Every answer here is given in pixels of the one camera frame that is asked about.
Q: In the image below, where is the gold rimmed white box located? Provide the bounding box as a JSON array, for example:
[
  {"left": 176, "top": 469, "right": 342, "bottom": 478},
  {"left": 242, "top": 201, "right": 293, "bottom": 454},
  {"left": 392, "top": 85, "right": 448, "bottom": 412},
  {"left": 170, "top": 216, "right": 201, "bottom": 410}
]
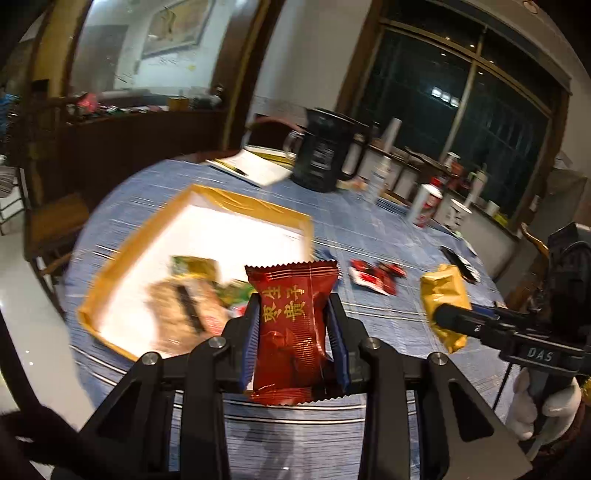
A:
[{"left": 78, "top": 184, "right": 314, "bottom": 360}]

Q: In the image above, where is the white notebook with pen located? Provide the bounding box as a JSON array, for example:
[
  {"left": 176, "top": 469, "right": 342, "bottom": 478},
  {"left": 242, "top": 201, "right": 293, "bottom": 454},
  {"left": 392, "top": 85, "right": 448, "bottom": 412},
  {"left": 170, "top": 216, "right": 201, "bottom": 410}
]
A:
[{"left": 205, "top": 146, "right": 294, "bottom": 187}]

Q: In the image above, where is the black electric kettle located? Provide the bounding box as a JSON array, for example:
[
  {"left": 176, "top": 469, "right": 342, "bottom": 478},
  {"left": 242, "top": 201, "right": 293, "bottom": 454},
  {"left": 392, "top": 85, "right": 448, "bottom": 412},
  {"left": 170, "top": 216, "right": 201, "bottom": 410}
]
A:
[{"left": 283, "top": 108, "right": 374, "bottom": 193}]

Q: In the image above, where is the framed wall painting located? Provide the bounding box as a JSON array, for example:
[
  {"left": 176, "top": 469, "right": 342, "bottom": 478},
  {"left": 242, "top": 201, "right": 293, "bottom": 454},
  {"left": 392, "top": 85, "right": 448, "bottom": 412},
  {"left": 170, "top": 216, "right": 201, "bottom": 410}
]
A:
[{"left": 141, "top": 0, "right": 215, "bottom": 59}]

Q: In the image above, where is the black smartphone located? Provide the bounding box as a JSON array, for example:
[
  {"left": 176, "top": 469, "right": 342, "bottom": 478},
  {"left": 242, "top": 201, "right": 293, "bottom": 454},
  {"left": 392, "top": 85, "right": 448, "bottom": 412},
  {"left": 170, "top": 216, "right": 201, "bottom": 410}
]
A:
[{"left": 440, "top": 246, "right": 481, "bottom": 284}]

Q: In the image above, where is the wooden chair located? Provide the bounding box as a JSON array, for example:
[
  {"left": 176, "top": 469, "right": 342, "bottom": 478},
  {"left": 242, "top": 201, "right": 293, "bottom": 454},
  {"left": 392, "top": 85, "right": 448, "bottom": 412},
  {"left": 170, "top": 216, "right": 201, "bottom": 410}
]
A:
[{"left": 22, "top": 78, "right": 98, "bottom": 319}]

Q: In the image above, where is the white spray bottle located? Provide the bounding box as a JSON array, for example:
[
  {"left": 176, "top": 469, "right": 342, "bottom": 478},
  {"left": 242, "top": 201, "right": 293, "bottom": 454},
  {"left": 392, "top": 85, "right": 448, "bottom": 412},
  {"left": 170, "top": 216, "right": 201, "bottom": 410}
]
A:
[{"left": 365, "top": 156, "right": 391, "bottom": 204}]

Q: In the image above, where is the white gloved right hand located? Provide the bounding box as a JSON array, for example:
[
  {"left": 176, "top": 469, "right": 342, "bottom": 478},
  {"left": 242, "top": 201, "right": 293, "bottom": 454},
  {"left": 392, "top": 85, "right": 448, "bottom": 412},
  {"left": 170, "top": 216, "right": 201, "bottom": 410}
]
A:
[{"left": 505, "top": 368, "right": 581, "bottom": 445}]

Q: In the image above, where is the brown striped snack packet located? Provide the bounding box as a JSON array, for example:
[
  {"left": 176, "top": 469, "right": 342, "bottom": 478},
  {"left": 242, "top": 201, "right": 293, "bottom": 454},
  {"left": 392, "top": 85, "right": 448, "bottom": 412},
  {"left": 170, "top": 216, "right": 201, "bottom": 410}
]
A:
[{"left": 147, "top": 275, "right": 229, "bottom": 356}]

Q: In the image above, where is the white black patterned cup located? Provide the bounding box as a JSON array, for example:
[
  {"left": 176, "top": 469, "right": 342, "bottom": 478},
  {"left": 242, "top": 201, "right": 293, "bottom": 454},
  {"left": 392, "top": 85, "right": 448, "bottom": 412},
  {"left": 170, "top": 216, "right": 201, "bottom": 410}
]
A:
[{"left": 444, "top": 199, "right": 472, "bottom": 233}]

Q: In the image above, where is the blue plaid tablecloth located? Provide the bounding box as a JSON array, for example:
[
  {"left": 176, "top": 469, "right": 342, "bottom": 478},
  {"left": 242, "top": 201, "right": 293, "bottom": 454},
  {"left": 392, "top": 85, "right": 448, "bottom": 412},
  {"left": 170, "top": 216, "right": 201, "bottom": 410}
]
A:
[{"left": 62, "top": 154, "right": 521, "bottom": 480}]

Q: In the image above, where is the green snack packet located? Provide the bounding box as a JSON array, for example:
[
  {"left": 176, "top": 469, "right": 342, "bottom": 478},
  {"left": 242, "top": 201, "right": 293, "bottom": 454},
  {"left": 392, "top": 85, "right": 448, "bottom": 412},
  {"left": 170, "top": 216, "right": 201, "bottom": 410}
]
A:
[{"left": 169, "top": 255, "right": 254, "bottom": 318}]

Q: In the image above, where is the red gold-lettered snack packet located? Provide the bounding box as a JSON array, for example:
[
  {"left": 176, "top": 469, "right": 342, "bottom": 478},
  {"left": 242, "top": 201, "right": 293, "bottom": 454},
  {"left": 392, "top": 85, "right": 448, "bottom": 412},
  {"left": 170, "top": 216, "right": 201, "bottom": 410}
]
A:
[{"left": 245, "top": 260, "right": 339, "bottom": 406}]

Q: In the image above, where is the dark wooden sideboard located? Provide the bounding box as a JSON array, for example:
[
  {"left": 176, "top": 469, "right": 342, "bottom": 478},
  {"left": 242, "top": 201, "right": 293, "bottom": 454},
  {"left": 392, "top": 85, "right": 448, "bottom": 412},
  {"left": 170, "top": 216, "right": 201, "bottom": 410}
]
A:
[{"left": 56, "top": 94, "right": 228, "bottom": 201}]

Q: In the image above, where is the gold foil snack packet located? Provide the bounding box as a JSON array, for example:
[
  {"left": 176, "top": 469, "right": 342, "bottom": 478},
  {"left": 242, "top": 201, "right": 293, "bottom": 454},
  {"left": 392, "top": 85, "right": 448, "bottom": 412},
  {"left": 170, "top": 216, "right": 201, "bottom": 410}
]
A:
[{"left": 420, "top": 264, "right": 472, "bottom": 354}]

